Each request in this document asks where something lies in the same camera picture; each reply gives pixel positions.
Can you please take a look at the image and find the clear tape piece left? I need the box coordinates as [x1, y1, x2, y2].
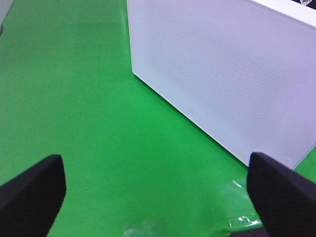
[122, 220, 161, 237]

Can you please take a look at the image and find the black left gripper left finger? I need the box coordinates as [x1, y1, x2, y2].
[0, 155, 66, 237]

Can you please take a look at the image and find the green table mat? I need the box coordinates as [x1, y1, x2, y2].
[0, 0, 316, 237]

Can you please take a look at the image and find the clear tape piece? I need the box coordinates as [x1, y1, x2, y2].
[219, 178, 262, 231]
[122, 220, 161, 237]

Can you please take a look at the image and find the white microwave door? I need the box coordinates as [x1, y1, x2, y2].
[127, 0, 316, 169]

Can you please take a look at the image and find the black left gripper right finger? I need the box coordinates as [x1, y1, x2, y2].
[246, 152, 316, 237]

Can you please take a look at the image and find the clear tape piece centre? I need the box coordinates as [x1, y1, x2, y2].
[219, 178, 262, 231]

